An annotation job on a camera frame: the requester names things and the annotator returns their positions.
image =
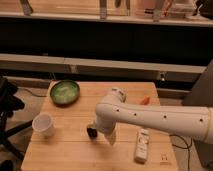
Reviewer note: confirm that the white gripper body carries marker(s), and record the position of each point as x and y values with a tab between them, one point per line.
111	138

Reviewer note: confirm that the black eraser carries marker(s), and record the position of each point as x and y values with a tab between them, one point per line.
92	132

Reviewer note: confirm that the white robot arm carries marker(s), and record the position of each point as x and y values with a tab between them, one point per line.
189	121

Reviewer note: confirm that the white squeeze bottle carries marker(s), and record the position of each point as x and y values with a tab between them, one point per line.
141	148

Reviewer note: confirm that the orange carrot toy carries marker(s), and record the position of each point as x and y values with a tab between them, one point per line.
145	101

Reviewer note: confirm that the green bowl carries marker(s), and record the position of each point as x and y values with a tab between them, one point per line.
65	92

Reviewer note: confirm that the white paper cup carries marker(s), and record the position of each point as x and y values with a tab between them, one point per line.
44	125

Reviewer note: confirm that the black tripod stand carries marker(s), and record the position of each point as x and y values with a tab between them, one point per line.
8	104

